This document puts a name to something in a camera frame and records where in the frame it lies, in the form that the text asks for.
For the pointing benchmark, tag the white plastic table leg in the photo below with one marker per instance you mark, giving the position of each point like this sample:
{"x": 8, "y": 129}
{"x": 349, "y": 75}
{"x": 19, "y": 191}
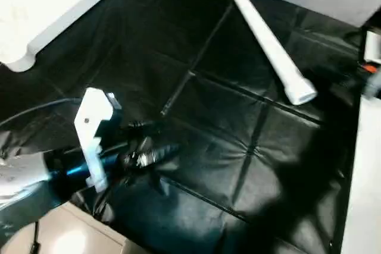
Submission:
{"x": 271, "y": 45}

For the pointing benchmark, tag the white plastic table top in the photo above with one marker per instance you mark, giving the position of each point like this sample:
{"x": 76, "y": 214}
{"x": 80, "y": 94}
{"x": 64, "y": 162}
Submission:
{"x": 44, "y": 4}

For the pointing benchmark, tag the black work mat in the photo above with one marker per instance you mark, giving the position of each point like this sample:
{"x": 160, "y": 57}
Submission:
{"x": 208, "y": 117}

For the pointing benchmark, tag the white flat board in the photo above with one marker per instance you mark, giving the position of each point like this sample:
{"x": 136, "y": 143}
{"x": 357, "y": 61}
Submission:
{"x": 366, "y": 176}

